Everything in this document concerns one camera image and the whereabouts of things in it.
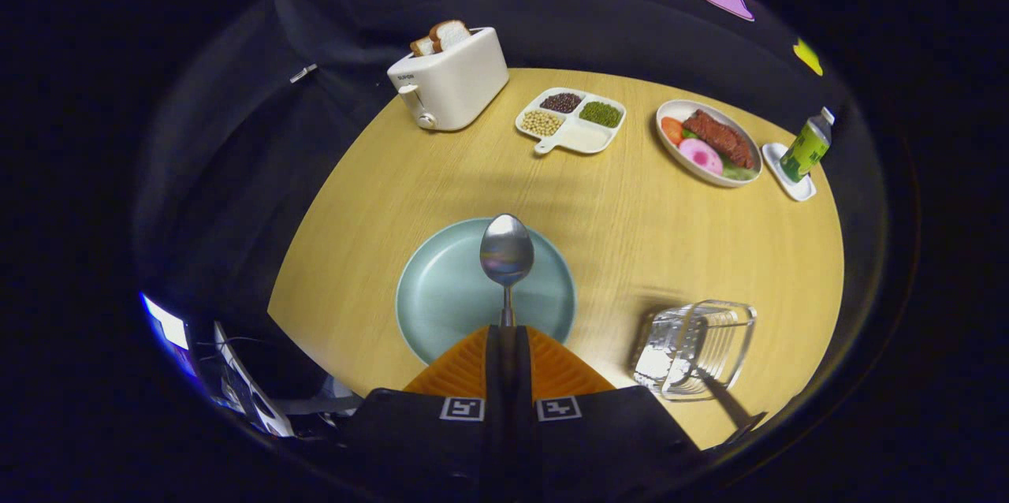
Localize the brown meat slab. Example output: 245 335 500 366
683 110 755 170

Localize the small white coaster dish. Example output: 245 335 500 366
761 143 817 203

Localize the cream white toaster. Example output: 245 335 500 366
386 27 510 132

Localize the large toast bread slice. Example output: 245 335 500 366
428 20 471 53

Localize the metal wire cutlery basket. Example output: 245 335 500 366
631 300 758 401

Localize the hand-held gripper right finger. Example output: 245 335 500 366
516 324 702 503

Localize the heap of yellow soybeans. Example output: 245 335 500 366
521 110 564 136

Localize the green label drink bottle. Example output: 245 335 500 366
780 106 836 184

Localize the glowing screen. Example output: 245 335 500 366
140 292 198 378

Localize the white edged dark device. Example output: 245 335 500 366
211 320 296 438

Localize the heap of green beans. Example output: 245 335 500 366
579 101 623 128

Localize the white oval food plate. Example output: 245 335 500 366
656 99 763 188

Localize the pink round food slice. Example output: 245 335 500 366
679 138 724 177

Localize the white divided snack tray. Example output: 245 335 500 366
516 88 627 155

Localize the silver spoon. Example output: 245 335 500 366
479 213 536 389

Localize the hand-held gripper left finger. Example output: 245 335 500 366
339 324 505 503

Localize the teal round plate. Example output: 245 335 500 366
395 218 577 366

